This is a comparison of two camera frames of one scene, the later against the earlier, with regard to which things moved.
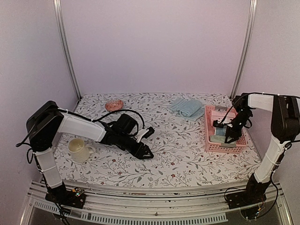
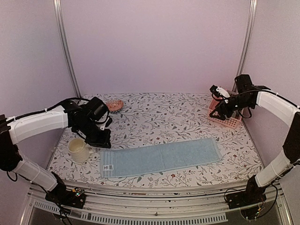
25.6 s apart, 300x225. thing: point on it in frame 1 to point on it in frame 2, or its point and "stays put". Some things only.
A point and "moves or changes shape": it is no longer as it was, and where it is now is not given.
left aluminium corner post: [59, 16] stays put
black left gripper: [139, 154] to [103, 142]
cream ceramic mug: [79, 152] stays put
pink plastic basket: [214, 147] moves or changes shape
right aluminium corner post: [245, 49] stays put
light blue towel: [192, 109] to [159, 158]
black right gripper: [231, 132] to [221, 107]
